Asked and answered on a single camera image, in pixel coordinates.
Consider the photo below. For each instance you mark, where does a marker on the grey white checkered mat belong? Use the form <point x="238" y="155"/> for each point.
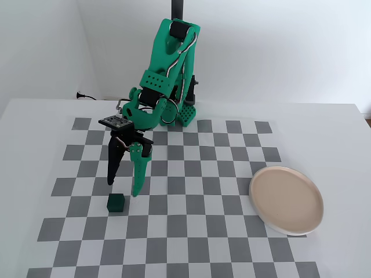
<point x="203" y="226"/>

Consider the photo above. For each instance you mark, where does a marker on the green perforated robot base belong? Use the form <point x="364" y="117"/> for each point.
<point x="187" y="114"/>

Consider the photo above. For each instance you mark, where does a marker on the beige round plate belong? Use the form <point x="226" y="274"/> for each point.
<point x="287" y="199"/>

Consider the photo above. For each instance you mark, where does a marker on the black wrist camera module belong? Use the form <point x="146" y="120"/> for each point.
<point x="116" y="121"/>

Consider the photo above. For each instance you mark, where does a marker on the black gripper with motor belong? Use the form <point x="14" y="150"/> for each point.
<point x="136" y="149"/>

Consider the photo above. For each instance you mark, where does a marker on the black vertical pole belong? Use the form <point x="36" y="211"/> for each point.
<point x="177" y="8"/>

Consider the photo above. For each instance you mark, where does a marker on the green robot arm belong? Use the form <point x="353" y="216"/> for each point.
<point x="162" y="49"/>

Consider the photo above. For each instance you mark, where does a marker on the dark green dice cube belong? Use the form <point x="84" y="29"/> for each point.
<point x="116" y="203"/>

